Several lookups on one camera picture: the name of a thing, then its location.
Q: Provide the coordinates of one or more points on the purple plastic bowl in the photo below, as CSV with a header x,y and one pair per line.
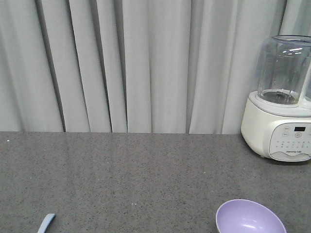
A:
x,y
246,216

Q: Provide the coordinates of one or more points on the light blue plastic spoon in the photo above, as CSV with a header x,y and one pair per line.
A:
x,y
46,222

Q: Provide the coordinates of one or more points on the white pleated curtain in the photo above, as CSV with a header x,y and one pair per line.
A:
x,y
135,66

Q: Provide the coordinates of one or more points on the white blender with clear jar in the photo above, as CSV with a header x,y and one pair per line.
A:
x,y
277,119

